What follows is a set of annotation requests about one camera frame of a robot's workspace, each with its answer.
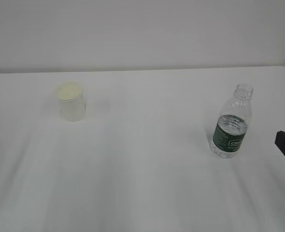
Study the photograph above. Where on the clear water bottle green label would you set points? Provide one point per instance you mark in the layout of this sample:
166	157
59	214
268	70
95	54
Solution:
233	123

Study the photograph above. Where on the white paper cup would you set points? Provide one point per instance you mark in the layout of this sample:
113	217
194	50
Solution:
71	101

